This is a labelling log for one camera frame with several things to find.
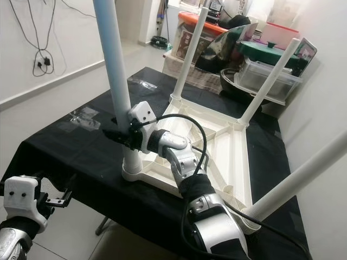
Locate thin black floor cable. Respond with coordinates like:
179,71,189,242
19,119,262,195
8,0,57,78

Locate green round pot lid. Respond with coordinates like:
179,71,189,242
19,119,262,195
237,40,307,66

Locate long black tether cable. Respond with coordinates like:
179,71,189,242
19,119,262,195
228,203,314,260

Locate brown printed carton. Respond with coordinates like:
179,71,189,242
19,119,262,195
178,30,198,59

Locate shiny black plastic bag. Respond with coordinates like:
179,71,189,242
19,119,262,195
197,16,261,74

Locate black tablecloth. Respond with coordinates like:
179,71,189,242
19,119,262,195
5,66,312,260

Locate grey metal folding table leg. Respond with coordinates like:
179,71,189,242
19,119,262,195
95,216,110,236

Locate clear plastic food container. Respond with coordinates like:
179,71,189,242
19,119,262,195
234,58,304,105

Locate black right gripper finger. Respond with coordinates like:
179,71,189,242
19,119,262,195
103,129,137,148

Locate crumpled clear tape piece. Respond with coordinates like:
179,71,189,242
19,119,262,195
130,79,158,89

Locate patterned cloth covered bench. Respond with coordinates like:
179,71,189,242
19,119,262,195
163,51,226,93

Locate flat clear tape patch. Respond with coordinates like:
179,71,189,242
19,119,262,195
65,107,101,132

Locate pink purple container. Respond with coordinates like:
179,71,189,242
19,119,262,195
260,22,300,48

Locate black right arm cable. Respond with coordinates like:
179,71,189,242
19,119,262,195
144,114,250,260

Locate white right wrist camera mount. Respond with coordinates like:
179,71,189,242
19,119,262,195
129,101,158,153

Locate white plastic table leg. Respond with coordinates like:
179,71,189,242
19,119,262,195
239,38,302,127
241,130,347,235
171,6,210,102
92,0,143,178

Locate clear bin with orange lid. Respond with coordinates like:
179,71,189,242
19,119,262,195
176,12,228,60

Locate dark green tray with label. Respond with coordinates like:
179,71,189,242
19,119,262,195
295,38,318,76

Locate white plastic table top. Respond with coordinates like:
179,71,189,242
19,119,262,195
122,95,262,235

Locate black coiled hose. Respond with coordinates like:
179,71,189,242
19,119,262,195
151,35,170,49

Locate black wall power plug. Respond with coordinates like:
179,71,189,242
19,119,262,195
41,56,55,70

